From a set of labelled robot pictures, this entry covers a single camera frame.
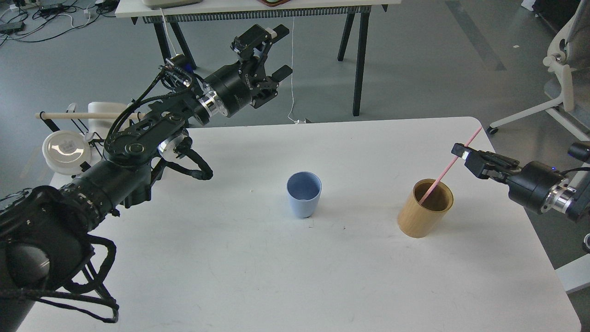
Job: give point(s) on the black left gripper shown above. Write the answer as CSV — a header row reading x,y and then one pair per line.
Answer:
x,y
225,92

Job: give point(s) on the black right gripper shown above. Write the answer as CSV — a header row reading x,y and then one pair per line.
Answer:
x,y
536,186

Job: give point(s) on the pink chopstick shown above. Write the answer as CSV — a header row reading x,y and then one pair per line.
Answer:
x,y
446,170

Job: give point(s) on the blue plastic cup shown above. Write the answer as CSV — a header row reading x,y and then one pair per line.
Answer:
x,y
303,192

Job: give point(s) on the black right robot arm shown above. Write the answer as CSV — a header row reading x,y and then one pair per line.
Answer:
x,y
579,179

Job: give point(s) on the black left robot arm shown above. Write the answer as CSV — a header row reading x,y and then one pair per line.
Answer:
x,y
47,250

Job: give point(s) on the bamboo cylinder holder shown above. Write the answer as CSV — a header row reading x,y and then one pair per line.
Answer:
x,y
417,219

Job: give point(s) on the white background table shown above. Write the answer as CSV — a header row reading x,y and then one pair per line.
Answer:
x,y
217,10

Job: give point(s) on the white office chair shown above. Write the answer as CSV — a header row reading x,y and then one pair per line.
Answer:
x,y
568,59

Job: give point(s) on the wooden dowel stick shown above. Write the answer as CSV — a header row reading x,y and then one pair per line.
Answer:
x,y
75,115

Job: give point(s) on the black wire rack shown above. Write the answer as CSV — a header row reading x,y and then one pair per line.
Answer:
x,y
94,131

